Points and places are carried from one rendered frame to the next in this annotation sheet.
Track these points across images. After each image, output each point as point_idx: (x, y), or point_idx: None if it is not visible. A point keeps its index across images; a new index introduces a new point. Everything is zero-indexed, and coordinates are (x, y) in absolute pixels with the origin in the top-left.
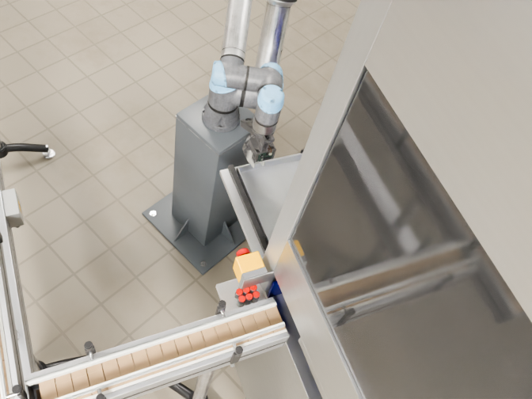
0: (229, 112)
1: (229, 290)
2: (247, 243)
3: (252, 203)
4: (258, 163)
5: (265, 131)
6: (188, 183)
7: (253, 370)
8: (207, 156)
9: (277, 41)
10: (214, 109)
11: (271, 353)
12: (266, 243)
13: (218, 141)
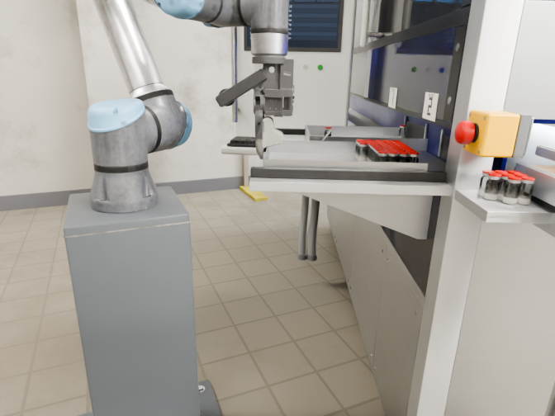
0: (147, 163)
1: (497, 205)
2: (226, 414)
3: (336, 161)
4: (267, 152)
5: (286, 44)
6: (134, 371)
7: (499, 393)
8: (164, 252)
9: (144, 35)
10: (130, 167)
11: (541, 277)
12: (407, 170)
13: (167, 210)
